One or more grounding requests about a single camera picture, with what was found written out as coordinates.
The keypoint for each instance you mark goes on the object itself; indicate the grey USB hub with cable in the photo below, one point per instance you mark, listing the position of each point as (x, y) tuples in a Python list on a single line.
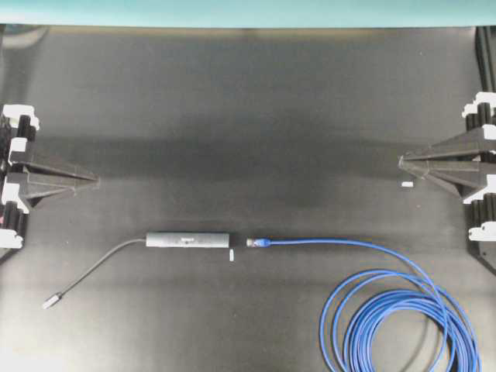
[(200, 240)]

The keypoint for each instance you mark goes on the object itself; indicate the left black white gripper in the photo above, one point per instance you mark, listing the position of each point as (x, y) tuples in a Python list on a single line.
[(49, 177)]

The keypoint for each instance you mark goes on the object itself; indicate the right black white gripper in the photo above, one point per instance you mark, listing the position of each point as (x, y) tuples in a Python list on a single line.
[(471, 181)]

